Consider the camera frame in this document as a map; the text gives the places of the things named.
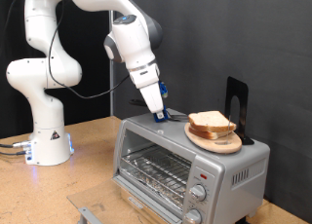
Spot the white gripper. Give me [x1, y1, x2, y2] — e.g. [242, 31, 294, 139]
[129, 62, 166, 121]

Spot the silver oven knob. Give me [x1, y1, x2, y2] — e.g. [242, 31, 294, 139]
[189, 183, 208, 203]
[184, 207, 203, 224]

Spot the silver toaster oven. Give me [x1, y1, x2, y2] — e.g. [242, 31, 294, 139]
[111, 108, 271, 224]

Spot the white bread slice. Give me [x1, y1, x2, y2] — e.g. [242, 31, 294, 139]
[187, 110, 238, 133]
[188, 125, 233, 140]

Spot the vertical metal pole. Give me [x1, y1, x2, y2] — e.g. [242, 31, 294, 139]
[108, 10, 115, 117]

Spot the round wooden plate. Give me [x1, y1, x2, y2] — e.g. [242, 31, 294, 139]
[183, 121, 243, 155]

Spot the black metal bookend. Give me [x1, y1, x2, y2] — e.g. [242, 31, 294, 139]
[223, 76, 255, 146]

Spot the slotted wooden box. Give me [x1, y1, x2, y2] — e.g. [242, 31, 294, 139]
[120, 186, 164, 224]

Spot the metal wire oven rack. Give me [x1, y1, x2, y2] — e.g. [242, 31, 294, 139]
[120, 145, 193, 203]

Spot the thin metal wire stand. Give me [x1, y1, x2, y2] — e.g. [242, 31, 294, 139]
[223, 115, 234, 145]

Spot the long black arm cable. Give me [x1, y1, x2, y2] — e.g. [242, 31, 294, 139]
[47, 0, 132, 100]

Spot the base cable with silver connector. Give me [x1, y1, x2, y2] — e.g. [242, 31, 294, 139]
[0, 139, 32, 149]

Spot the black base cable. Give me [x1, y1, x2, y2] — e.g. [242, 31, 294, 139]
[0, 149, 28, 157]

